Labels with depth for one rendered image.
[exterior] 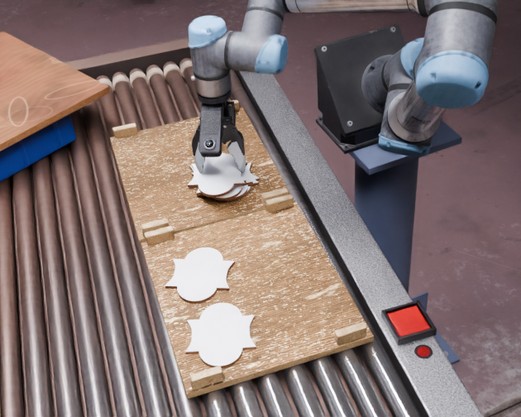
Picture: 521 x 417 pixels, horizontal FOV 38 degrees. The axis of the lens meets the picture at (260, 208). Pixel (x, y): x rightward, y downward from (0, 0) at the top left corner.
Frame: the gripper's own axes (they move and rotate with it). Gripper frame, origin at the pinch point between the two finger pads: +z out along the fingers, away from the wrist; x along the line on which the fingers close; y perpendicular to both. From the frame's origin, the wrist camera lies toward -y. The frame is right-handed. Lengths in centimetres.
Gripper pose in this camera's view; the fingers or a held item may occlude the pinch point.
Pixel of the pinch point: (221, 171)
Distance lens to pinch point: 169.6
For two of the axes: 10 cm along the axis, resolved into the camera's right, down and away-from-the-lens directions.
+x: -10.0, 0.1, 0.7
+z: 0.6, 7.5, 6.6
